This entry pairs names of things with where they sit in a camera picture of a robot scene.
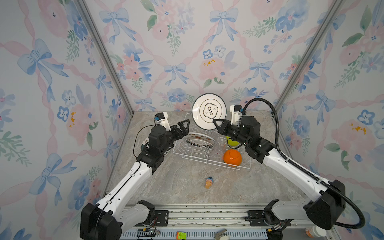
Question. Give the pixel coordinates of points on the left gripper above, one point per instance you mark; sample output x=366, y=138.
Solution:
x=183, y=132

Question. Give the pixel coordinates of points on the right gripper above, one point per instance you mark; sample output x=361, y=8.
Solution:
x=225, y=128

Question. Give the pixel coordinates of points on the plate with fruit pattern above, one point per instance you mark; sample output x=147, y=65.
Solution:
x=200, y=140

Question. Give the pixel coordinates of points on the white wire dish rack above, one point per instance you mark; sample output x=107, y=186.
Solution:
x=212, y=156

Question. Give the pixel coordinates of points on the white plate black flower outline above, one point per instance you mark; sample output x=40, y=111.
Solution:
x=206, y=108

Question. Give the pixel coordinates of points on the white plate green red rim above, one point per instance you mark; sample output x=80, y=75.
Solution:
x=145, y=144

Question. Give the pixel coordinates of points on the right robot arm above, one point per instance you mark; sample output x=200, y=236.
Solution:
x=322, y=206

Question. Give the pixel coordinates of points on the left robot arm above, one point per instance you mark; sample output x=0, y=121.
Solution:
x=108, y=219

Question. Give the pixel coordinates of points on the clear glass cup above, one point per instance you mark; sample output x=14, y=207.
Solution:
x=222, y=141

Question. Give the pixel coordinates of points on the green bowl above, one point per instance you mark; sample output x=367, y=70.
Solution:
x=231, y=143

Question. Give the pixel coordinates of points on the orange bowl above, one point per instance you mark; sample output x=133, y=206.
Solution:
x=232, y=157

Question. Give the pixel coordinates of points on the small ice cream toy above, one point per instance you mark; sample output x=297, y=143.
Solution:
x=209, y=182

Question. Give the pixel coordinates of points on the rubiks cube toy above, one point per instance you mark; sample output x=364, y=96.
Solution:
x=181, y=236

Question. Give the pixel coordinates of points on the white lidded jar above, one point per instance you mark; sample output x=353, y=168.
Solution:
x=315, y=232

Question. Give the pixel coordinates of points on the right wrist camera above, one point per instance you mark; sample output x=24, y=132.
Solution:
x=236, y=114

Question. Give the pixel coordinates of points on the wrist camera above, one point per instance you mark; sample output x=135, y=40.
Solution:
x=162, y=119
x=236, y=114

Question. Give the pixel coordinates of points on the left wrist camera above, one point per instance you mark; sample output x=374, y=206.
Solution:
x=162, y=119

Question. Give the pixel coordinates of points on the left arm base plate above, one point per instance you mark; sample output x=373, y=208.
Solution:
x=159, y=218

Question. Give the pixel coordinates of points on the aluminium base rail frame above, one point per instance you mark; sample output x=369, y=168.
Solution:
x=203, y=222

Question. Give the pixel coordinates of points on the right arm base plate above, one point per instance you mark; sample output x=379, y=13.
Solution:
x=260, y=218

